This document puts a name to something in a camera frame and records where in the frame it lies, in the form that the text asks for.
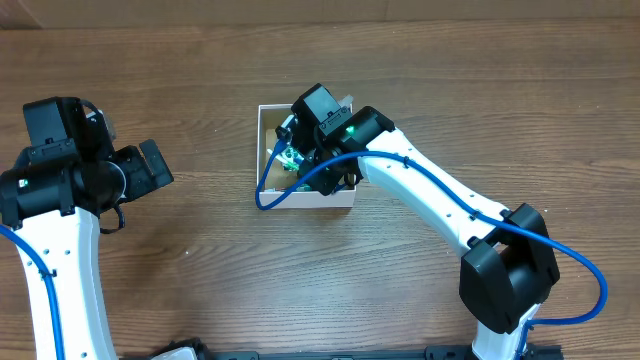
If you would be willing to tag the white cardboard box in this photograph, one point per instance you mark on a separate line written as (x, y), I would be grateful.
(269, 116)

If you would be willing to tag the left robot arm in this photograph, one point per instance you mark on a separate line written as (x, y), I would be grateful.
(51, 203)

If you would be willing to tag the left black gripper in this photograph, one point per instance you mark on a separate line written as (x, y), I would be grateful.
(143, 180)

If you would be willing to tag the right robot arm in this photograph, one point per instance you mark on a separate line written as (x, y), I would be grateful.
(506, 272)

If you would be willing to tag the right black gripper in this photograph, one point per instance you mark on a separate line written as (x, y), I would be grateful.
(316, 172)

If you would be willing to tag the green white toothbrush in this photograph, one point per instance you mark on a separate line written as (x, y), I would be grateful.
(304, 188)

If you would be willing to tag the clear pump bottle dark liquid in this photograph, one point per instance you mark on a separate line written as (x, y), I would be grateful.
(346, 101)

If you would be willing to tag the white teal toothpaste tube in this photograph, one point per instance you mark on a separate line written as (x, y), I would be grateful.
(292, 188)

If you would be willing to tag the green white soap packet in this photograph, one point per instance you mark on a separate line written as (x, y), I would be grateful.
(290, 159)

